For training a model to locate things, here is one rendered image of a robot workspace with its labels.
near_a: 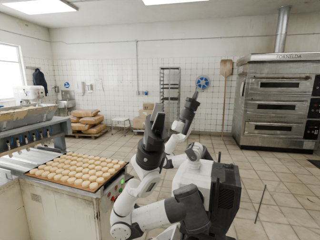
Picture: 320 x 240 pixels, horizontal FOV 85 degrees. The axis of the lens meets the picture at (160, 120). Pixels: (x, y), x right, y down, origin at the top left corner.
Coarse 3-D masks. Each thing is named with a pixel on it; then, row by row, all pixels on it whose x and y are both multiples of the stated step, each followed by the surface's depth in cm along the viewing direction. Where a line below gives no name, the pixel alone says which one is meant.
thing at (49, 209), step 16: (32, 192) 127; (48, 192) 120; (64, 192) 115; (32, 208) 131; (48, 208) 124; (64, 208) 118; (80, 208) 113; (96, 208) 108; (112, 208) 125; (32, 224) 136; (48, 224) 129; (64, 224) 122; (80, 224) 116; (96, 224) 111
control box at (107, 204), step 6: (114, 180) 125; (120, 180) 127; (114, 186) 120; (120, 186) 128; (108, 192) 113; (114, 192) 120; (120, 192) 128; (102, 198) 111; (108, 198) 114; (114, 198) 121; (102, 204) 112; (108, 204) 114; (102, 210) 114; (108, 210) 115
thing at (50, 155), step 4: (32, 148) 167; (24, 152) 168; (28, 152) 166; (32, 152) 164; (36, 152) 162; (40, 152) 160; (44, 152) 158; (48, 152) 157; (52, 152) 157; (36, 156) 164; (40, 156) 161; (44, 156) 160; (48, 156) 158; (52, 156) 156; (56, 156) 154; (124, 168) 132; (120, 172) 134; (124, 172) 133
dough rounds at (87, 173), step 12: (60, 156) 145; (72, 156) 148; (84, 156) 145; (48, 168) 125; (60, 168) 129; (72, 168) 125; (84, 168) 129; (96, 168) 125; (108, 168) 126; (120, 168) 129; (60, 180) 114; (72, 180) 110; (84, 180) 114; (96, 180) 110
